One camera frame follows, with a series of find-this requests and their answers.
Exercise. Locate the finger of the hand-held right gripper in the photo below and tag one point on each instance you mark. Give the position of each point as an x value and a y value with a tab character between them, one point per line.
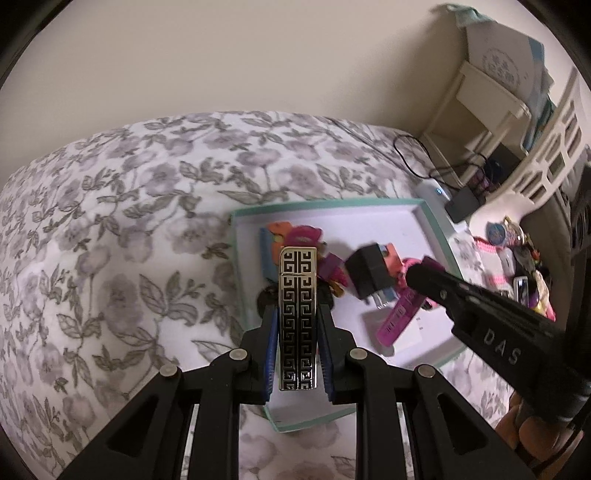
485	323

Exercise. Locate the black toy car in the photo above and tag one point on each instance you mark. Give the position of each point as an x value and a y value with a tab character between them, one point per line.
267	300

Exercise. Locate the black and gold patterned lighter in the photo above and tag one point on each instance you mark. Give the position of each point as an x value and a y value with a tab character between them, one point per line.
298	323

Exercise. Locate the pink and orange dog figure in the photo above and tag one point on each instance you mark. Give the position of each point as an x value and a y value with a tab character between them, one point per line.
302	235

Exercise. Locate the black plug adapter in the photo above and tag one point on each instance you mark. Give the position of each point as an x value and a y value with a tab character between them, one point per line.
369	272

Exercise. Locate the pile of small trinkets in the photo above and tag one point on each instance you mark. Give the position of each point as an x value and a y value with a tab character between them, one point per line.
526	272

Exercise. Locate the white power bank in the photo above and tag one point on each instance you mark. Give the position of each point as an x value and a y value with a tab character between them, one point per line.
431	193

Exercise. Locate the cream shelf unit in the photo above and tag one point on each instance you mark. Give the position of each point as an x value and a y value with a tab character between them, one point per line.
480	106

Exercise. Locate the teal and white box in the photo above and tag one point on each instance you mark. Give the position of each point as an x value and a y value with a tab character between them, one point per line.
503	50

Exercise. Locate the teal-edged white tray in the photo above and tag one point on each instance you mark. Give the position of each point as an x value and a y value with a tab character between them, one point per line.
369	230

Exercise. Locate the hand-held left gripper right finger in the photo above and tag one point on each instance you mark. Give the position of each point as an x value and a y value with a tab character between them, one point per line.
325	364

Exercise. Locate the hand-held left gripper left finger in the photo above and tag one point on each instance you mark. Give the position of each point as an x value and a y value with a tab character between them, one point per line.
271	360

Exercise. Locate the black power bank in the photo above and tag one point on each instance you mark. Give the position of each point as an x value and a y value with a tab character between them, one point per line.
463	204

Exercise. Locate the blue orange toy box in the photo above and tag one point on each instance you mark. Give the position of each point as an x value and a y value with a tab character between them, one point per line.
268	258

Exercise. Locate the round blue toy watch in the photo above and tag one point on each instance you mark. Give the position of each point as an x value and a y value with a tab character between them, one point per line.
497	233

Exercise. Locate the pink watch band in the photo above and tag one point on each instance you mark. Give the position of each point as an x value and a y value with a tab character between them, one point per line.
397	318

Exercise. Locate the cream plastic basket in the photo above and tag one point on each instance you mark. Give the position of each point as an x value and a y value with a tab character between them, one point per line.
554	157

